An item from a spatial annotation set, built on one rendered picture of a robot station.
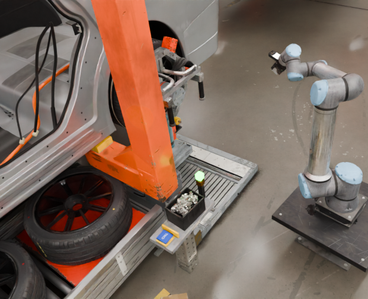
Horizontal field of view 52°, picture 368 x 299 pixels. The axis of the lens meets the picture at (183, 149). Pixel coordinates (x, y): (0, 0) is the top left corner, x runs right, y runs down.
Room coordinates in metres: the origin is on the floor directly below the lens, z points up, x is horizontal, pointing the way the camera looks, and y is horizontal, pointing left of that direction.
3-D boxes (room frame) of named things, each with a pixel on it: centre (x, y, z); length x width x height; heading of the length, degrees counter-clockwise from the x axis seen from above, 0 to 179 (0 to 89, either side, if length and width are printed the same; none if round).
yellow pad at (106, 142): (1.99, 0.55, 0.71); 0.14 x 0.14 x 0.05; 47
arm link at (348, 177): (1.46, -0.90, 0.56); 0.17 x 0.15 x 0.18; 87
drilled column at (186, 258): (1.43, 0.09, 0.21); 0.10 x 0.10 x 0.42; 47
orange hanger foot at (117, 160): (1.88, 0.42, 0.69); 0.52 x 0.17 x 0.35; 47
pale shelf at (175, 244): (1.45, 0.07, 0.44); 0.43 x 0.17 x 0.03; 137
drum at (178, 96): (2.23, 0.05, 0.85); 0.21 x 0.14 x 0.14; 47
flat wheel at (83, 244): (1.69, 0.74, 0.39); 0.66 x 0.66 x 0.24
